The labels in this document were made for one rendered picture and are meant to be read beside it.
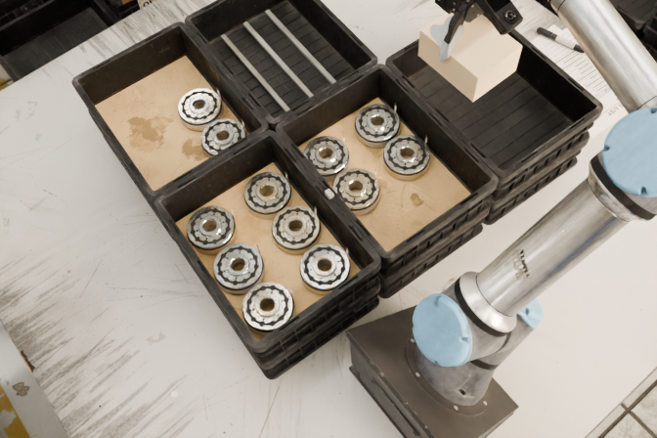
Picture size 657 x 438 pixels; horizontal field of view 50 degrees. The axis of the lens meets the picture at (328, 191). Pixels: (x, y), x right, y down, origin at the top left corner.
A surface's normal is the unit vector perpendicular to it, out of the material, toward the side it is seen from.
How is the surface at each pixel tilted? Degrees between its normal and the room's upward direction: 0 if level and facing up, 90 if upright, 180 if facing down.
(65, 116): 0
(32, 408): 0
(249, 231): 0
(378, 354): 43
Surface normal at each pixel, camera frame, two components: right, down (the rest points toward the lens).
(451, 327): -0.74, 0.07
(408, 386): 0.50, -0.74
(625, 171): -0.59, -0.09
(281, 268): -0.05, -0.50
